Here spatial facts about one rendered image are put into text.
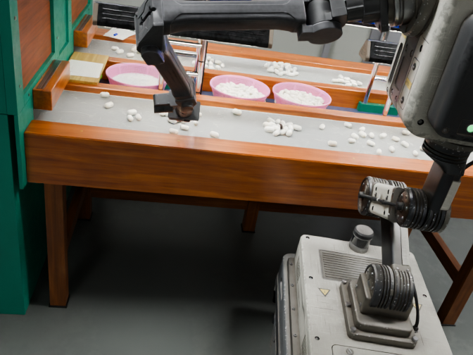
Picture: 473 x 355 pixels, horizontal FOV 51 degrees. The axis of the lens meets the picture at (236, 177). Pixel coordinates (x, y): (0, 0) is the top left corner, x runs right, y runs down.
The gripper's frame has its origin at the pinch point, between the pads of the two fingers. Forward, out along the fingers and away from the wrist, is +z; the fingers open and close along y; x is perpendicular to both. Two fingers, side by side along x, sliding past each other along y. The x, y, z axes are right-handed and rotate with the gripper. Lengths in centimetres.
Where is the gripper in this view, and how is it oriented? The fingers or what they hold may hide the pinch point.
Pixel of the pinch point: (183, 116)
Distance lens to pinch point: 172.5
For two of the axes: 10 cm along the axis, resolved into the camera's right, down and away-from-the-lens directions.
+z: -1.4, 1.3, 9.8
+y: -9.9, -1.0, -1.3
